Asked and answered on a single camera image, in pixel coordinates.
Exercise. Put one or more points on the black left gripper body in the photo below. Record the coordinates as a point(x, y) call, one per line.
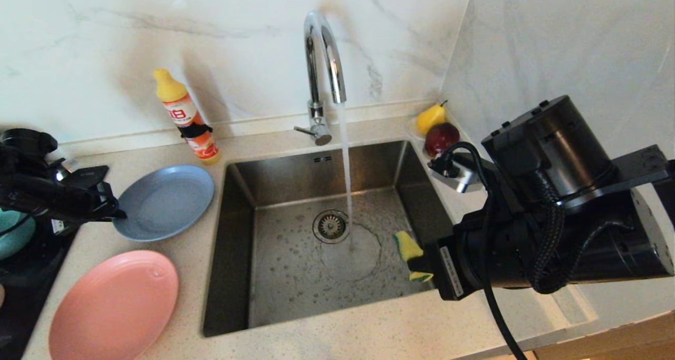
point(52, 199)

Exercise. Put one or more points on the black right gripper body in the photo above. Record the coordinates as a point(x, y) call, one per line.
point(453, 270)

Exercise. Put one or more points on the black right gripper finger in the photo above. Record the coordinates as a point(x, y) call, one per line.
point(422, 266)

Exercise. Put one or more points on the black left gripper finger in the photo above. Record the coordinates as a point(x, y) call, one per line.
point(117, 215)

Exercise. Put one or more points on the yellow green sponge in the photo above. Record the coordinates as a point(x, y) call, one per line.
point(407, 246)

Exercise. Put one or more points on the blue plate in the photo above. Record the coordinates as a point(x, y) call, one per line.
point(163, 202)

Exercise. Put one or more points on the teal bowl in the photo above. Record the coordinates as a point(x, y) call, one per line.
point(16, 239)

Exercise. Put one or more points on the orange dish soap bottle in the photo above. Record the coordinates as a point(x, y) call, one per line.
point(187, 117)

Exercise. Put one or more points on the chrome gooseneck faucet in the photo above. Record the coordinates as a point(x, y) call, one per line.
point(316, 59)

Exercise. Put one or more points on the stainless steel sink basin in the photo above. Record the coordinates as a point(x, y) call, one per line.
point(285, 275)

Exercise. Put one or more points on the pink plate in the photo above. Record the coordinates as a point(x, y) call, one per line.
point(116, 307)

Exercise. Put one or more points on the round metal drain strainer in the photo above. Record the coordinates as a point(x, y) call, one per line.
point(330, 226)

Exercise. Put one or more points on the black glass cooktop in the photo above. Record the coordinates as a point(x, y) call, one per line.
point(26, 297)

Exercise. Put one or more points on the running water stream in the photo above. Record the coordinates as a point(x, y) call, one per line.
point(345, 159)

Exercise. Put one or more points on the dark red apple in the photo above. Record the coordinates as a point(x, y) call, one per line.
point(441, 136)

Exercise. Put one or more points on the small white dish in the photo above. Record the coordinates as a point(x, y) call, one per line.
point(416, 130)

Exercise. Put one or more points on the yellow pear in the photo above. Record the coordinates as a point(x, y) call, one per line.
point(430, 117)

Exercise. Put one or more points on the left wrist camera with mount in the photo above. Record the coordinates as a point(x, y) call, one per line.
point(66, 167)

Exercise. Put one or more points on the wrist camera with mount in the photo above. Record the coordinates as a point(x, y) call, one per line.
point(66, 167)
point(459, 173)

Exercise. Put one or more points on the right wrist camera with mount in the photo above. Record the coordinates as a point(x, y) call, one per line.
point(459, 173)

